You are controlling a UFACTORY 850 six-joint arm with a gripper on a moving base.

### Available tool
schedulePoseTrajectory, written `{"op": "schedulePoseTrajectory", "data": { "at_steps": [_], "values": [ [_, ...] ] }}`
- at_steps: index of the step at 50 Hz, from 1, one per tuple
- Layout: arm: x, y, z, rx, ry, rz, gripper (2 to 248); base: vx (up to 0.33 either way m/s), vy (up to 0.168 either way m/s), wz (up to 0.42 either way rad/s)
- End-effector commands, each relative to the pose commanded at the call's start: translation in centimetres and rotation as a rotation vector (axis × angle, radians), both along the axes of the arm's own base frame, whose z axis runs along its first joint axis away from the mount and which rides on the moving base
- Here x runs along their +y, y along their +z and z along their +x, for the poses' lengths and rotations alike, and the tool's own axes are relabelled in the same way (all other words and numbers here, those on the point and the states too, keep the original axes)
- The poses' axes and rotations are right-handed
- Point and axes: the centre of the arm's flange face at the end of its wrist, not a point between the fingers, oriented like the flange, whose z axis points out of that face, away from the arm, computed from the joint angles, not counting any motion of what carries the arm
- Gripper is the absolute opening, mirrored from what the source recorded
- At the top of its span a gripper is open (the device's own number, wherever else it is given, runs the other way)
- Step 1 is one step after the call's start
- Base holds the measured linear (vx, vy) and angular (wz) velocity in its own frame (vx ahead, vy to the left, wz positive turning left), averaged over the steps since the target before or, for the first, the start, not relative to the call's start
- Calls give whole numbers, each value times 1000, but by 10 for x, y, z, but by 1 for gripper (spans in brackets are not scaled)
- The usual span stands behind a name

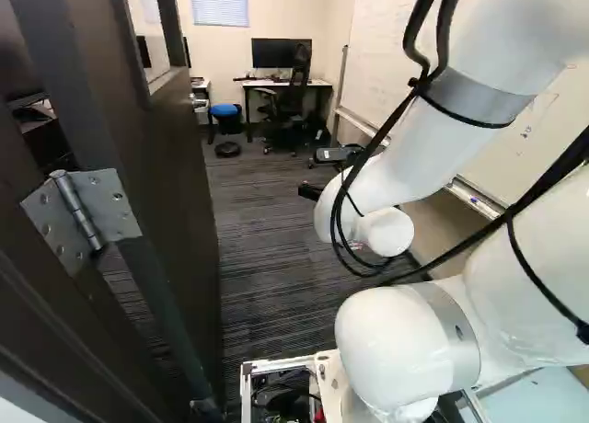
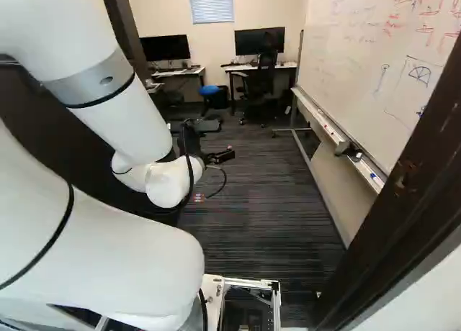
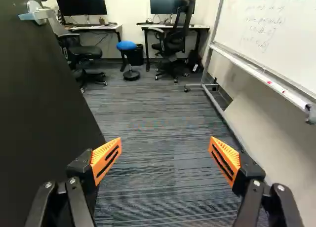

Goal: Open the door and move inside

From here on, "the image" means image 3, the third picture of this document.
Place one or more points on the black mesh office chair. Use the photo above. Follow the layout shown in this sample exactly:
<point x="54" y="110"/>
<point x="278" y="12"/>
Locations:
<point x="81" y="51"/>

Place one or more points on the blue round stool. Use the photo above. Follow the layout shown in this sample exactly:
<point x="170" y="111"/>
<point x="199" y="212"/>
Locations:
<point x="127" y="47"/>

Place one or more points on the white rolling whiteboard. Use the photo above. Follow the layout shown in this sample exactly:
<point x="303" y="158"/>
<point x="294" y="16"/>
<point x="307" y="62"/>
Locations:
<point x="259" y="39"/>

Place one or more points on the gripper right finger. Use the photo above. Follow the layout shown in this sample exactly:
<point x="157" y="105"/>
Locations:
<point x="249" y="177"/>

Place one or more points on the black computer monitor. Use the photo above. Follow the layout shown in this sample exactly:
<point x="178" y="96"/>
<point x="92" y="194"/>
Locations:
<point x="163" y="1"/>
<point x="80" y="2"/>

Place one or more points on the white desk with black legs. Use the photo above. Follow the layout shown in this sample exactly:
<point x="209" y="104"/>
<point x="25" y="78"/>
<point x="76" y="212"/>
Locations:
<point x="172" y="27"/>
<point x="98" y="27"/>

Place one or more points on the black waste bin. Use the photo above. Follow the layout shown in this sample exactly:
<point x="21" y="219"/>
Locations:
<point x="137" y="55"/>

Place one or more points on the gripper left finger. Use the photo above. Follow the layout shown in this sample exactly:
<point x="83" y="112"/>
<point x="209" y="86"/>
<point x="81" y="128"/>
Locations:
<point x="81" y="177"/>

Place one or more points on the black high-back office chair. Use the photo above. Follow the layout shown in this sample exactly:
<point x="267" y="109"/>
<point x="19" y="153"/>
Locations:
<point x="172" y="44"/>

